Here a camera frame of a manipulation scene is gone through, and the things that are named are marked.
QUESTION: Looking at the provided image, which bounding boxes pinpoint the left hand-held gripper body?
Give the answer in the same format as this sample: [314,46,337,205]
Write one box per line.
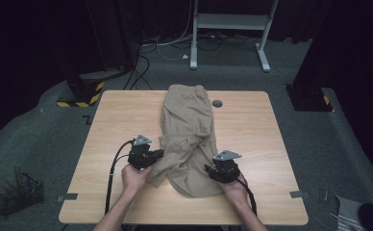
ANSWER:
[127,134,159,170]

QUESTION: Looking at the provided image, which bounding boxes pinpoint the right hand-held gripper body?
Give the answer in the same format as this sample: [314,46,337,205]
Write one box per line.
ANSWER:
[211,149,242,184]

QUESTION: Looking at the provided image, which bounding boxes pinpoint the khaki shorts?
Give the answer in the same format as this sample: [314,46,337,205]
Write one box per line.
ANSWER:
[147,84,224,198]

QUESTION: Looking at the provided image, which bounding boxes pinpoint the person's left hand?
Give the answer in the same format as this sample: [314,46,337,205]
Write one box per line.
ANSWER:
[120,163,154,195]

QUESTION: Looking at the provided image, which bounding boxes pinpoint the person's right hand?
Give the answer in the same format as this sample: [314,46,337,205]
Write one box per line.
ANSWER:
[221,177,250,210]

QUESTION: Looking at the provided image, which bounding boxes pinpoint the grey tape piece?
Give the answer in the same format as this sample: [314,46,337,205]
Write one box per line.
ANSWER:
[288,190,311,199]
[57,192,79,203]

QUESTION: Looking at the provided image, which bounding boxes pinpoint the yellow black striped base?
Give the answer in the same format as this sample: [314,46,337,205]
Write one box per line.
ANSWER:
[57,80,107,109]

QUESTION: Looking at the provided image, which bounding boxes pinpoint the black base with yellow stripe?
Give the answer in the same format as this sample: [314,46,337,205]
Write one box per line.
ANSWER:
[285,84,334,113]

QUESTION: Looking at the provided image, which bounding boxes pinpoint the white metal stand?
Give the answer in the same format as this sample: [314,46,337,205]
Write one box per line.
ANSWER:
[188,0,280,73]

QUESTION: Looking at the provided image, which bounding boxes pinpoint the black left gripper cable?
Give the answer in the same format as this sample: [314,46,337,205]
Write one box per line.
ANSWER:
[104,140,135,216]

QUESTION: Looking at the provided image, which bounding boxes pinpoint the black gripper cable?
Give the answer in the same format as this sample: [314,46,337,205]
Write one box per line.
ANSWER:
[236,172,259,217]
[104,140,135,216]

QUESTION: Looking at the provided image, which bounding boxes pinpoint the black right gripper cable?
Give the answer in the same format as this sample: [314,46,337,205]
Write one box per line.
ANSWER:
[236,172,259,217]

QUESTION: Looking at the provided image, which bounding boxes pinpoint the black floor cable bundle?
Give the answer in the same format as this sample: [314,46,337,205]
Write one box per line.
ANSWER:
[122,44,154,91]

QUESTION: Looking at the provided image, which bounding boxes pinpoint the white floor cable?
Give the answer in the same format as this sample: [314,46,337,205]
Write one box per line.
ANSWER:
[139,0,196,61]

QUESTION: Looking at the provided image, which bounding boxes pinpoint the black wire basket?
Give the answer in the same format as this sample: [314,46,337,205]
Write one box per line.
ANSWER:
[0,172,45,219]

